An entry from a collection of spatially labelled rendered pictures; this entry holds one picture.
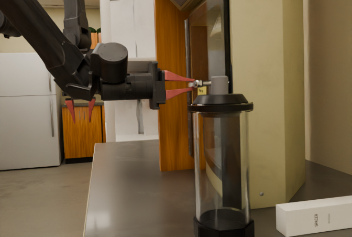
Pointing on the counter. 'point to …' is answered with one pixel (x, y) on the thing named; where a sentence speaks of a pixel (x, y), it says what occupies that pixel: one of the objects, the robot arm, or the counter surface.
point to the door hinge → (187, 93)
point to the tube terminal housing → (269, 77)
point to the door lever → (198, 84)
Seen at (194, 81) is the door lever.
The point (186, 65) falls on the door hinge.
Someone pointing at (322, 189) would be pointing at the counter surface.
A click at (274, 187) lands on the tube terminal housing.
